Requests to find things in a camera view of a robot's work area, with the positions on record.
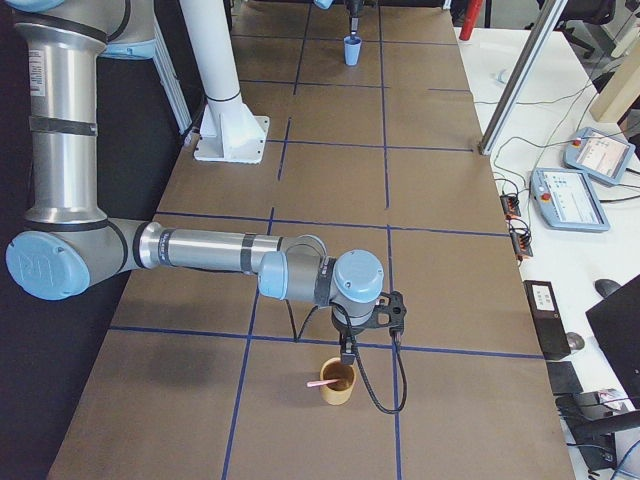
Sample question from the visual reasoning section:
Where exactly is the red cylinder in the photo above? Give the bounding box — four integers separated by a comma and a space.
459, 0, 483, 41

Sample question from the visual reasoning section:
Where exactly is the black box with white label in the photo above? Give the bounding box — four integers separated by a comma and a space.
523, 280, 571, 360

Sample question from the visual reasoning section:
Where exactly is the right black cable connector block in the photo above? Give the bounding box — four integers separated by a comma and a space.
499, 192, 521, 219

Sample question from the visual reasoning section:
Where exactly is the black cable connector block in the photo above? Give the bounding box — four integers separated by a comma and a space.
499, 192, 521, 219
508, 219, 533, 261

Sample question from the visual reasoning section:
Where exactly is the black monitor corner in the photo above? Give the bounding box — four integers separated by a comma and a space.
586, 276, 639, 407

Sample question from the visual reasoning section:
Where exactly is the black computer mouse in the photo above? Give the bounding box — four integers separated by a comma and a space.
594, 278, 621, 298

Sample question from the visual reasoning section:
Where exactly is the aluminium frame post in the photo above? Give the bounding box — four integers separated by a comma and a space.
478, 0, 568, 156

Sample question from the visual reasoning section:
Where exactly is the teach pendant tablet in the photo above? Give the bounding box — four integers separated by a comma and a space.
563, 127, 635, 186
530, 168, 610, 233

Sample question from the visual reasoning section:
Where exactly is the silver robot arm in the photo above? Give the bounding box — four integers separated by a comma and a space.
313, 0, 365, 38
1, 6, 178, 355

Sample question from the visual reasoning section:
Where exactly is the far teach pendant tablet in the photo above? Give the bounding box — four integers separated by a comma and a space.
563, 127, 635, 186

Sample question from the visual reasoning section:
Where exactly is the blue ribbed plastic cup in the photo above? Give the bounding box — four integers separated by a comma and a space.
343, 35, 362, 67

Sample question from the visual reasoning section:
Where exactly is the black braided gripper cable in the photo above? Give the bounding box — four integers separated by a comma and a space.
331, 299, 407, 415

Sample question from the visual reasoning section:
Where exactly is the near teach pendant tablet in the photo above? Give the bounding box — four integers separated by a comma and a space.
530, 168, 610, 233

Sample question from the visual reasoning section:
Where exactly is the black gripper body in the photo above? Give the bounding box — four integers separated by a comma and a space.
331, 291, 406, 345
345, 0, 364, 19

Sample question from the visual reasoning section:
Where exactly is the left black cable connector block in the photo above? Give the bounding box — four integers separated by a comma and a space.
508, 219, 533, 261

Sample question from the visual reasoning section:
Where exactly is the pink chopstick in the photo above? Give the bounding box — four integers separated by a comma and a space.
306, 378, 341, 388

